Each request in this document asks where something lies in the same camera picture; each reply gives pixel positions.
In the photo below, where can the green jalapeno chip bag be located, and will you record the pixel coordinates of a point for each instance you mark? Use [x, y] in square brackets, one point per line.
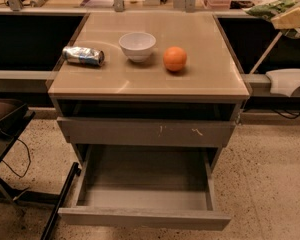
[267, 11]

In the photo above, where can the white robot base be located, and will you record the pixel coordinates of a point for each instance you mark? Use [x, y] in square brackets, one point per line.
[284, 81]

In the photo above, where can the grey drawer cabinet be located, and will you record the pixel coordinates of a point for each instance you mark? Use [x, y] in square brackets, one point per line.
[208, 88]

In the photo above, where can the open middle drawer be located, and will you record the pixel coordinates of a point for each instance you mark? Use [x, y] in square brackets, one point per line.
[139, 186]

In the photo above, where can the closed upper drawer front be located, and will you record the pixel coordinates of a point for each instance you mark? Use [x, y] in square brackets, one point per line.
[146, 132]

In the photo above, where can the white stick with tip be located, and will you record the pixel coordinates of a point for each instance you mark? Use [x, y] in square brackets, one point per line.
[266, 52]

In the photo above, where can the orange fruit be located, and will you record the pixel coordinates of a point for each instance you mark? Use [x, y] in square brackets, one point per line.
[174, 58]

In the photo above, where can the white bowl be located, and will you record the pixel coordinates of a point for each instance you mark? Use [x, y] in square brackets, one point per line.
[137, 46]

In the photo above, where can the crushed silver soda can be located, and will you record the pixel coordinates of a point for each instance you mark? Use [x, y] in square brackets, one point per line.
[83, 55]

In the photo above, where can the dark cart at left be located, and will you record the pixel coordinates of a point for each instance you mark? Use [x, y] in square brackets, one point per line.
[14, 118]

